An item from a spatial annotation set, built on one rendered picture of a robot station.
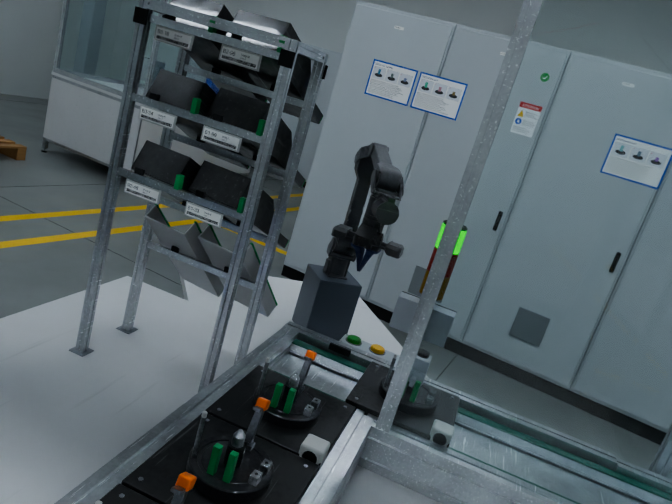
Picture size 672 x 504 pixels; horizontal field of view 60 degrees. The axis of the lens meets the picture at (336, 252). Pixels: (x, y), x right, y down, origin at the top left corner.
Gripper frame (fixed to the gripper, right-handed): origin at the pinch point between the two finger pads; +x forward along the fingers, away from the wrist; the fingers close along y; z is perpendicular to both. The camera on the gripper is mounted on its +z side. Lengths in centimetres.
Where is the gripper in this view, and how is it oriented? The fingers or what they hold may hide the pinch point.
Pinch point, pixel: (362, 259)
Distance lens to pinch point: 154.3
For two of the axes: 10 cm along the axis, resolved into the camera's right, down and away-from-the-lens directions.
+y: 9.2, 3.3, -2.3
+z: -2.9, 1.6, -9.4
